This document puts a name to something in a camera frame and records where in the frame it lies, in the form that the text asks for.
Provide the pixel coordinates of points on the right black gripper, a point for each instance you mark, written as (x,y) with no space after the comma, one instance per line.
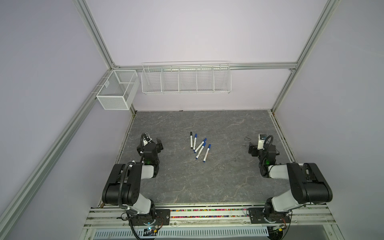
(253,149)

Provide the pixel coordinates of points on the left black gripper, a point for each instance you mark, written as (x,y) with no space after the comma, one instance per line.
(158,146)

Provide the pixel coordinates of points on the black white marker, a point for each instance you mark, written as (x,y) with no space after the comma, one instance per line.
(191,140)

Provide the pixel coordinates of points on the blue white marker bottom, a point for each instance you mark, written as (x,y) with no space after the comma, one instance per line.
(200,145)

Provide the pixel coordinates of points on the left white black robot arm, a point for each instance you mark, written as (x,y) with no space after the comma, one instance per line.
(123,186)

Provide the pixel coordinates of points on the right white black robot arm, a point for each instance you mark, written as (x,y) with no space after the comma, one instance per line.
(308,186)

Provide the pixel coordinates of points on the white mesh box basket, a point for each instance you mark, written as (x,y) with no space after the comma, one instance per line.
(119,90)

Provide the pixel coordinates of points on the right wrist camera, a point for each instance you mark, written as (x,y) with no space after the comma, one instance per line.
(261,141)

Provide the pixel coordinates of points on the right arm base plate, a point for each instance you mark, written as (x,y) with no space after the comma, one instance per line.
(262,216)

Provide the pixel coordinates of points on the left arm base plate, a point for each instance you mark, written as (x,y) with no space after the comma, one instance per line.
(157,217)

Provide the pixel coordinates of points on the white vented cable tray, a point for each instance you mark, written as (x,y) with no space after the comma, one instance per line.
(182,233)

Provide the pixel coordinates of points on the white wire shelf basket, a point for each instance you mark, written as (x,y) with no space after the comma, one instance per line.
(186,77)

